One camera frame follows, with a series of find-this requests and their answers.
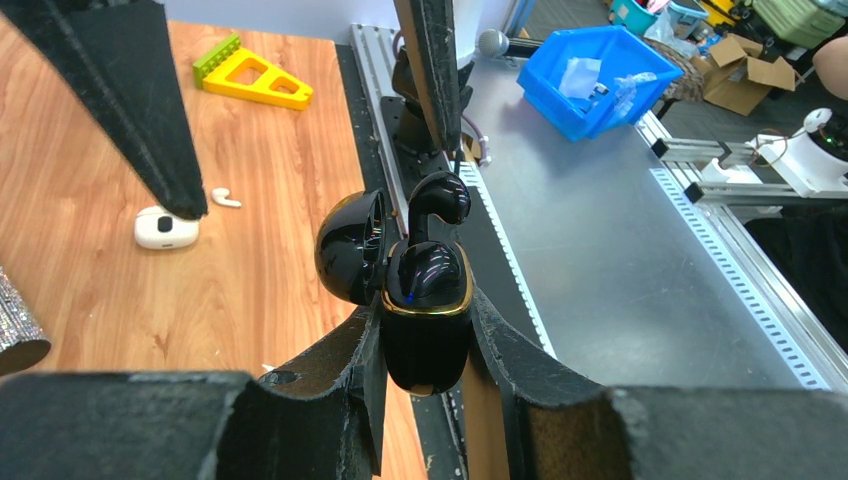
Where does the black earbud charging case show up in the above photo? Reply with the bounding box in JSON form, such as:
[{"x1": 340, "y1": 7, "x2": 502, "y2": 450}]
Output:
[{"x1": 314, "y1": 190, "x2": 473, "y2": 396}]

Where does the silver glitter microphone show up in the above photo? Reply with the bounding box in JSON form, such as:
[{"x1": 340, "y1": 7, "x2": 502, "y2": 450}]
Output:
[{"x1": 1, "y1": 270, "x2": 51, "y2": 376}]

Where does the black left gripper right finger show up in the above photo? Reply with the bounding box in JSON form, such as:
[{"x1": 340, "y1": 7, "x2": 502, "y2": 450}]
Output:
[{"x1": 463, "y1": 291, "x2": 847, "y2": 479}]

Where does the green brick on triangle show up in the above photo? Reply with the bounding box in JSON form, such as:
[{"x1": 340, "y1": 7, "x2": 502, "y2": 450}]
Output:
[{"x1": 192, "y1": 33, "x2": 241, "y2": 90}]

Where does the yellow plastic triangle toy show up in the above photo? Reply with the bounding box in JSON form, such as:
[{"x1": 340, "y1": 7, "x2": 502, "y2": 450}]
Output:
[{"x1": 201, "y1": 47, "x2": 314, "y2": 111}]

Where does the white earbud charging case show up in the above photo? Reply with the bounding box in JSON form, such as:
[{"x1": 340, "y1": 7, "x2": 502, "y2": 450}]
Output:
[{"x1": 134, "y1": 206, "x2": 199, "y2": 250}]

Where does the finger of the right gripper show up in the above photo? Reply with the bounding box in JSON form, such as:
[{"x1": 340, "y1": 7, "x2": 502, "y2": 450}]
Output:
[
  {"x1": 1, "y1": 1, "x2": 208, "y2": 220},
  {"x1": 394, "y1": 0, "x2": 462, "y2": 159}
]

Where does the black earbud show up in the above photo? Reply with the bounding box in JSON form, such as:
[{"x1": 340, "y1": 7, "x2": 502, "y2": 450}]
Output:
[
  {"x1": 398, "y1": 241, "x2": 463, "y2": 306},
  {"x1": 408, "y1": 171, "x2": 471, "y2": 245}
]

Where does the blue plastic bin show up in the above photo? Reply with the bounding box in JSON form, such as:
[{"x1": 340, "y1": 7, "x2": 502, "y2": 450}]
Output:
[{"x1": 517, "y1": 25, "x2": 683, "y2": 142}]

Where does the white earbud right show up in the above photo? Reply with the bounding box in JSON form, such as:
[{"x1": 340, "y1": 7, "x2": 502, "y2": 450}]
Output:
[{"x1": 210, "y1": 187, "x2": 242, "y2": 208}]

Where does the cardboard box off table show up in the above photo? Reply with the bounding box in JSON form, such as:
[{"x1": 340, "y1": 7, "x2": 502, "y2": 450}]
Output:
[{"x1": 690, "y1": 33, "x2": 797, "y2": 116}]

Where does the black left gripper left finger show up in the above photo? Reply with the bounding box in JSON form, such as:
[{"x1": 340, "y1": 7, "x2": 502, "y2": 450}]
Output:
[{"x1": 1, "y1": 307, "x2": 386, "y2": 479}]

